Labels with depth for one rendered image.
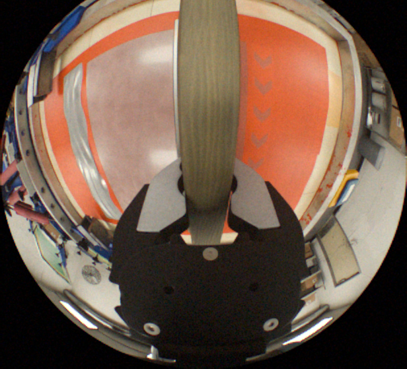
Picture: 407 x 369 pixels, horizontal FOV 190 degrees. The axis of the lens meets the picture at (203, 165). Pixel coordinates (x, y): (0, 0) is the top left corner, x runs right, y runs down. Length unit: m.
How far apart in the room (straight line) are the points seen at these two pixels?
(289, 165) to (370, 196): 3.36
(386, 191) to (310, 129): 3.26
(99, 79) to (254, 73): 0.21
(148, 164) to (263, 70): 0.20
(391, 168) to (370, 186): 0.73
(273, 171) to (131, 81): 0.24
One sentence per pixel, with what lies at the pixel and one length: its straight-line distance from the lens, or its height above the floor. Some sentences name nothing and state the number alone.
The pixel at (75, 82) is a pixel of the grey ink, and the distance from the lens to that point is 0.27.
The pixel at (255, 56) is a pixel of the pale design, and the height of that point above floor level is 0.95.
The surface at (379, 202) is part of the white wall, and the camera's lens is 3.49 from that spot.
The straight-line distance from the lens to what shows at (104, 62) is 0.23.
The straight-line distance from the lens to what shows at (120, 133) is 0.20.
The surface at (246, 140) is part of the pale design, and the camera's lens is 0.18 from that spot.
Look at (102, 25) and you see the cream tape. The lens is 0.28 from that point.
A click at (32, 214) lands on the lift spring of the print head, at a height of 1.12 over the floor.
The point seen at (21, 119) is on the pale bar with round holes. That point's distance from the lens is 0.54.
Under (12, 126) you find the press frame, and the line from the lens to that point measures 0.94.
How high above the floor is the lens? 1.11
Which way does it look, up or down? 60 degrees down
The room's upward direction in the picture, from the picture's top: 179 degrees counter-clockwise
